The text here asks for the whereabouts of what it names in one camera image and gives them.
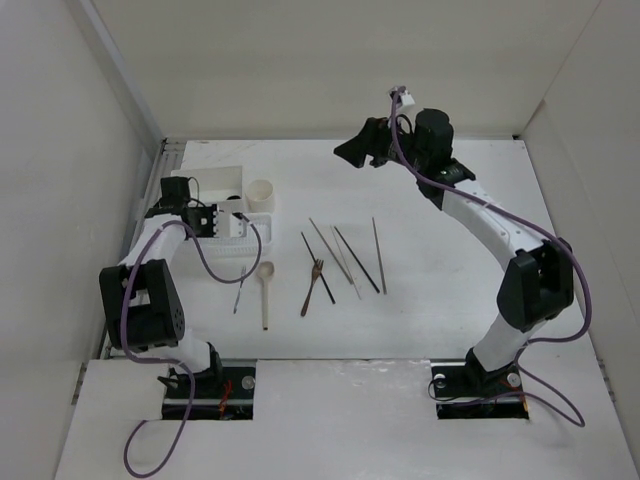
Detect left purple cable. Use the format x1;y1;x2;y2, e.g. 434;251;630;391
119;211;263;474

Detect purple cable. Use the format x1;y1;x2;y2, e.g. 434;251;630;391
387;89;592;428
119;211;263;474

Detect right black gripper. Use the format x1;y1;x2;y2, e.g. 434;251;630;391
333;113;428;172

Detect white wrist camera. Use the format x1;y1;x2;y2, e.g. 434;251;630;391
214;211;250;241
388;86;415;111

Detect white rectangular box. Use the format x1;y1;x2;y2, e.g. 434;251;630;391
171;166;246;212

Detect white perforated basket tray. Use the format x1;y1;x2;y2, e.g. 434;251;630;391
200;213;273;258

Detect black chopstick under fork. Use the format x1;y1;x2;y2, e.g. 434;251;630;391
299;230;336;305

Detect small silver fork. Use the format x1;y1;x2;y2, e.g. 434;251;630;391
232;265;247;315

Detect black chopstick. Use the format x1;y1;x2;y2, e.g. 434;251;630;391
333;226;381;294
299;230;336;305

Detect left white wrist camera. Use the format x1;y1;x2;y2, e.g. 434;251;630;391
214;211;250;241

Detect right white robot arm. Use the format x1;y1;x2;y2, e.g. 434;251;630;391
334;109;574;398

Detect white round cup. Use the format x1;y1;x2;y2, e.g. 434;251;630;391
246;179;275;213

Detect silver metal chopstick left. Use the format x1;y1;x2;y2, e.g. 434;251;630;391
308;217;354;285

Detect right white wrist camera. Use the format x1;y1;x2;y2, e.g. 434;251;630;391
388;86;415;111

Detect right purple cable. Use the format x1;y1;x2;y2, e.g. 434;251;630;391
387;89;592;428

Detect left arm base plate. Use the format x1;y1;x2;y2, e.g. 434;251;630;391
158;361;256;421

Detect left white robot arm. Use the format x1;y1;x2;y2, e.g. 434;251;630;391
99;176;224;397

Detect beige wooden spoon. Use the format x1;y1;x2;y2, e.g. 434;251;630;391
257;261;275;331

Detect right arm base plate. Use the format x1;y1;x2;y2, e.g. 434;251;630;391
429;359;529;420

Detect brown wooden fork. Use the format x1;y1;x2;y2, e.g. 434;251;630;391
300;259;324;317

